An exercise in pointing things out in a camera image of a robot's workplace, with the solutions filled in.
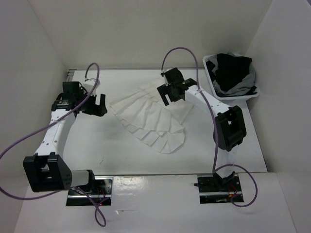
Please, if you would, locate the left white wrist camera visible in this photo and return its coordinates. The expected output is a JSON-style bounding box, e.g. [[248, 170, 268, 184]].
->
[[82, 78, 100, 92]]

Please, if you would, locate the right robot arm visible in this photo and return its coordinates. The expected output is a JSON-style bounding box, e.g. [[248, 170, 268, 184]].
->
[[157, 67, 246, 191]]

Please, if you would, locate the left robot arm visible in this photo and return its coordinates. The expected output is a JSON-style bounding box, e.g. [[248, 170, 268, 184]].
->
[[23, 79, 107, 194]]

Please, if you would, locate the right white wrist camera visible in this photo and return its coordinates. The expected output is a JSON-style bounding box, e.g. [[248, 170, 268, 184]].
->
[[160, 68, 173, 85]]

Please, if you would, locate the white pleated skirt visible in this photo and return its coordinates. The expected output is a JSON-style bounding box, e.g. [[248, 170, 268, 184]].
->
[[109, 78, 193, 154]]

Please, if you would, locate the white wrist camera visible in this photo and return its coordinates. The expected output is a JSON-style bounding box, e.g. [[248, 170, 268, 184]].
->
[[160, 68, 173, 85], [82, 78, 100, 92]]

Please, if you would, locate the black skirt in basket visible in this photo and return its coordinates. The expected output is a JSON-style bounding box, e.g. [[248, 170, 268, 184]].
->
[[206, 52, 258, 96]]

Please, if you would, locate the white plastic basket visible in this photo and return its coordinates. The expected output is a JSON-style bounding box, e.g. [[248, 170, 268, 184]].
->
[[202, 54, 260, 101]]

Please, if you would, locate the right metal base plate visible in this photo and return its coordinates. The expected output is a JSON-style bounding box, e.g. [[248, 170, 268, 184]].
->
[[194, 172, 244, 204]]

